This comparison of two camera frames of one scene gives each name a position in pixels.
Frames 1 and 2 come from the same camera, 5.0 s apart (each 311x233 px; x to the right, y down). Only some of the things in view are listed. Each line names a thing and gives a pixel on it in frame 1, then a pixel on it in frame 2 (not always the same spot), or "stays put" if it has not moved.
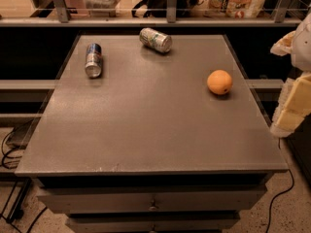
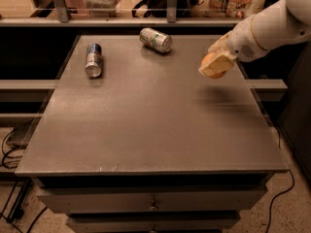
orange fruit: x=220 y=82 -> x=209 y=57
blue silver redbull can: x=93 y=60 stays put
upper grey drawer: x=197 y=200 stays put
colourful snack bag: x=237 y=1 stays put
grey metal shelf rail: x=59 y=15 stays put
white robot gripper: x=303 y=48 -> x=240 y=43
